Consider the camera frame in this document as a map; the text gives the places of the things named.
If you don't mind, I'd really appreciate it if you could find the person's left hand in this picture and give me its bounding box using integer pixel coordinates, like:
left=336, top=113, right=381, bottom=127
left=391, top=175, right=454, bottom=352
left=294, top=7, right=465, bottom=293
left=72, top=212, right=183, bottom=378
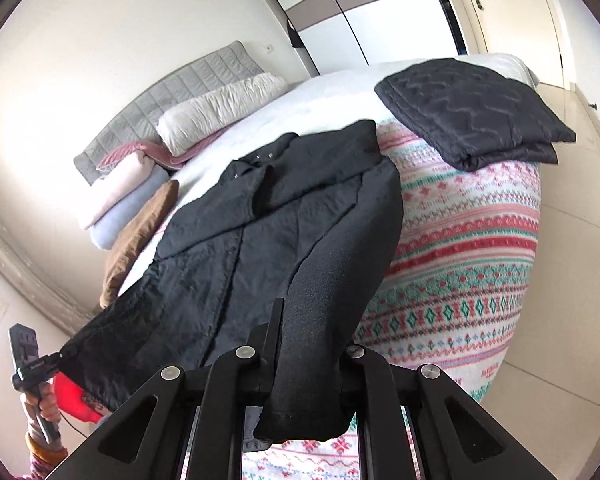
left=22, top=382, right=62, bottom=427

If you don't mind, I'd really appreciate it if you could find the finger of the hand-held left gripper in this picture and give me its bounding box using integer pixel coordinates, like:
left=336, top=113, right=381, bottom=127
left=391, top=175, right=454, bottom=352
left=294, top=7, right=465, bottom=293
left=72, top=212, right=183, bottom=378
left=40, top=345, right=81, bottom=373

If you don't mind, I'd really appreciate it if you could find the brown cushion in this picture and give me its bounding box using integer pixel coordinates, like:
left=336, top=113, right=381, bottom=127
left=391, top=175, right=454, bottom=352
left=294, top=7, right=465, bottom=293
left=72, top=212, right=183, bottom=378
left=99, top=180, right=180, bottom=310

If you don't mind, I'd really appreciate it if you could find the white and grey wardrobe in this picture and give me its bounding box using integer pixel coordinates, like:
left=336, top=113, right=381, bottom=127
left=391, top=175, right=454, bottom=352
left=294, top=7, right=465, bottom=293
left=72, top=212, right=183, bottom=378
left=245, top=0, right=468, bottom=73

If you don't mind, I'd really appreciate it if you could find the black coat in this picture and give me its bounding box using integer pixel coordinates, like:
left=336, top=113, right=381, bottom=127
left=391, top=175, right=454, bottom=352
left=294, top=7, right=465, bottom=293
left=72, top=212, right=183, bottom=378
left=60, top=119, right=405, bottom=445

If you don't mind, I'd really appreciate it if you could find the cream door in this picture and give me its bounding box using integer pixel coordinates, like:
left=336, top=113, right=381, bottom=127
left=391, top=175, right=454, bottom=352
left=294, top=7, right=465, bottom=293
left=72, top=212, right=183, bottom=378
left=450, top=0, right=566, bottom=86

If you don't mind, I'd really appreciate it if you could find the person's left forearm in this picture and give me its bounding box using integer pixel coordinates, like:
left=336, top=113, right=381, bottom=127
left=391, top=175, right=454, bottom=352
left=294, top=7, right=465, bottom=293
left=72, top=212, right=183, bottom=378
left=7, top=427, right=72, bottom=480

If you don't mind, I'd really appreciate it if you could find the white pillow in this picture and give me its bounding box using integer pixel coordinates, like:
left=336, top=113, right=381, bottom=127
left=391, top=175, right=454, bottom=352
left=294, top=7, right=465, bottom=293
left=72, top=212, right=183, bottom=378
left=157, top=72, right=287, bottom=157

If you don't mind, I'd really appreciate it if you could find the pink quilt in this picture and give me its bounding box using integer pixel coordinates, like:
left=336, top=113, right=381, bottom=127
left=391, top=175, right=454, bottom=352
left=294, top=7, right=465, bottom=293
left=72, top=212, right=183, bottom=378
left=97, top=127, right=231, bottom=171

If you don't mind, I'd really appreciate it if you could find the grey quilted headboard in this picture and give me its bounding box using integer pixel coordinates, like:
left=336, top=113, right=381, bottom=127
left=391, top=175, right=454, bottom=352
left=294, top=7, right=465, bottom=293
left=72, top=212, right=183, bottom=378
left=73, top=40, right=263, bottom=186

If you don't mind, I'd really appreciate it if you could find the cream folded blanket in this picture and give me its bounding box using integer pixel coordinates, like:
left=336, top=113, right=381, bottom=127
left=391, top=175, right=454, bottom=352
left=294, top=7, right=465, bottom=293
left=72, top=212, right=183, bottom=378
left=77, top=152, right=156, bottom=231

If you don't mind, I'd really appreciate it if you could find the black quilted folded jacket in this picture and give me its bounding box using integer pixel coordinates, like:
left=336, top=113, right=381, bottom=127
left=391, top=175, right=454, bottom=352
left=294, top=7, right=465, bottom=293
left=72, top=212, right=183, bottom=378
left=374, top=57, right=577, bottom=172

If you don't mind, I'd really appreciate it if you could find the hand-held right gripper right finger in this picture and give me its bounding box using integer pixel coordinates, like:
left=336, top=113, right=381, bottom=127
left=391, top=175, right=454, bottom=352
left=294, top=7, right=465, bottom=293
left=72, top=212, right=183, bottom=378
left=336, top=344, right=552, bottom=480

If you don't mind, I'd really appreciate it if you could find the red stool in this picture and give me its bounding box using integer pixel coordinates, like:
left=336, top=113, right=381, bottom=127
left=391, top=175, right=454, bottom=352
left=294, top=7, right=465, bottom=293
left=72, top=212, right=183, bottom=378
left=52, top=372, right=105, bottom=425

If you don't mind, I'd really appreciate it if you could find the blue-grey folded blanket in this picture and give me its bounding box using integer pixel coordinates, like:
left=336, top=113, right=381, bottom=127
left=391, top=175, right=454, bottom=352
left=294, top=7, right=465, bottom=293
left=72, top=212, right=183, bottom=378
left=90, top=167, right=171, bottom=251

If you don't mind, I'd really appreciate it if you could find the black cable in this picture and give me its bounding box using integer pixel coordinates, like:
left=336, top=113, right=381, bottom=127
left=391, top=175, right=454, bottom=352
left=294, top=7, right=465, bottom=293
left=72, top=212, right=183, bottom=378
left=59, top=407, right=90, bottom=438

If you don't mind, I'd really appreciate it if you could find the patterned knit bed blanket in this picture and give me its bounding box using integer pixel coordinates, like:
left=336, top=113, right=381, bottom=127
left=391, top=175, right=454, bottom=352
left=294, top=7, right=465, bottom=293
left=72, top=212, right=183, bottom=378
left=240, top=120, right=542, bottom=480

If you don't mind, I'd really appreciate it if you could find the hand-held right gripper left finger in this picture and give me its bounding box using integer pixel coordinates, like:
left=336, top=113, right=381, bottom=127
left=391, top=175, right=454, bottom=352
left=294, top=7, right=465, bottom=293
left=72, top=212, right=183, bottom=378
left=50, top=299, right=286, bottom=480

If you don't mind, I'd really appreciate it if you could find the white bed sheet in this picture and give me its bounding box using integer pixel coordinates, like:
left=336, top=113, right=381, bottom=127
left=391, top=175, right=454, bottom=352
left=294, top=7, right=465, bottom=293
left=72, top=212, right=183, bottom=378
left=117, top=52, right=538, bottom=296

